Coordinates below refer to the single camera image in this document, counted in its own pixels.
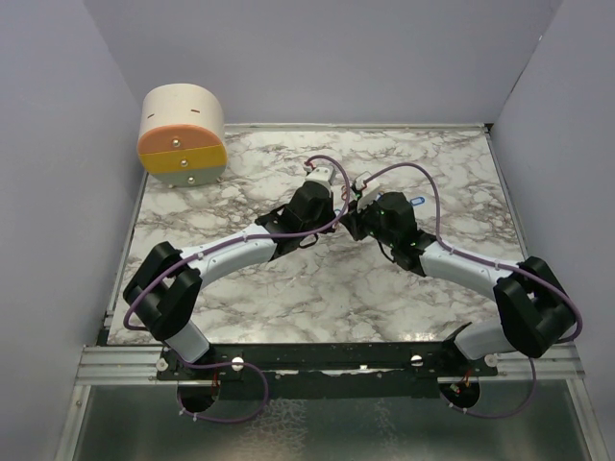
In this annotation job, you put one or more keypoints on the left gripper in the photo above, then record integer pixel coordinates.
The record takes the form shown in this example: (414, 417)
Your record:
(329, 208)

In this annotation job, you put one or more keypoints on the blue key tag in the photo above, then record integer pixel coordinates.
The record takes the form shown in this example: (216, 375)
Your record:
(417, 201)

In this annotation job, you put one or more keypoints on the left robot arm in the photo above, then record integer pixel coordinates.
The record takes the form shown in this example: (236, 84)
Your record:
(163, 292)

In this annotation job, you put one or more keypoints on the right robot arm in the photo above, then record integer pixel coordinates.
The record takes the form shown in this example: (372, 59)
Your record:
(532, 312)

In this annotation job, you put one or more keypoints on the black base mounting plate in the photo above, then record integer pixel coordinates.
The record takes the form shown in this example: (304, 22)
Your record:
(323, 370)

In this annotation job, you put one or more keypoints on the round three-drawer storage box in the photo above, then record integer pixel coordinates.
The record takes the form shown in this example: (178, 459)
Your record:
(181, 140)

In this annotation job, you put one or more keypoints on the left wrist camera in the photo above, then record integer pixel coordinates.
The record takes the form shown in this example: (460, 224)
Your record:
(322, 175)

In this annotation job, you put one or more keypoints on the aluminium rail frame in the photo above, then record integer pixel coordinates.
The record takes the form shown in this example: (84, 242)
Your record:
(142, 365)

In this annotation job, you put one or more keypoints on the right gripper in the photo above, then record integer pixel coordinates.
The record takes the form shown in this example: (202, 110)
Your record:
(352, 219)

